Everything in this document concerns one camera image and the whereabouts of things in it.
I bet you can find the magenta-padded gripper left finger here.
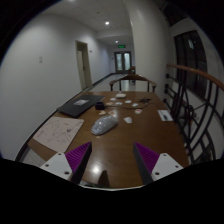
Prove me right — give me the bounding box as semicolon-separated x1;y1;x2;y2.
39;141;93;185

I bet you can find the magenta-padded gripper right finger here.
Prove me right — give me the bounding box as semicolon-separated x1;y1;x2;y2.
132;141;185;186

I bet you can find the translucent white computer mouse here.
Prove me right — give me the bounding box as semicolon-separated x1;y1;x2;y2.
91;115;119;136

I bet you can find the white line-print mouse pad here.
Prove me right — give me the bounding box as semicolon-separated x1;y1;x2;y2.
32;115;85;154

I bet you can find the white notepad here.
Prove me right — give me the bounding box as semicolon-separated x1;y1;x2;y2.
157;109;174;122

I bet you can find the black closed laptop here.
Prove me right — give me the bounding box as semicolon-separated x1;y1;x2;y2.
56;93;106;119

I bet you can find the black railing with wooden handrail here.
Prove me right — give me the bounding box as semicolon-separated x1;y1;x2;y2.
163;63;224;165

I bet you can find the dark bunch of keys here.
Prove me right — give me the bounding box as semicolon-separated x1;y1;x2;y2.
138;96;152;104

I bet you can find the small black box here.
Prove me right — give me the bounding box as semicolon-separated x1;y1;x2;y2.
94;101;106;111

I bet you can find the wooden round-back chair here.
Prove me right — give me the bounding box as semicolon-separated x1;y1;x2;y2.
109;73;158;93

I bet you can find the beige single door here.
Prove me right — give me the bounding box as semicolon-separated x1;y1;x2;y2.
75;40;93;91

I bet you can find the dark framed window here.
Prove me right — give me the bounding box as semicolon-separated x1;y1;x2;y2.
173;30;210;101

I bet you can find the glazed double door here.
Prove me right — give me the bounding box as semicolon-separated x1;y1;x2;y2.
114;50;133;74

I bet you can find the black cable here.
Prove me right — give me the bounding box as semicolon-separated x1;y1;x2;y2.
103;100;150;111

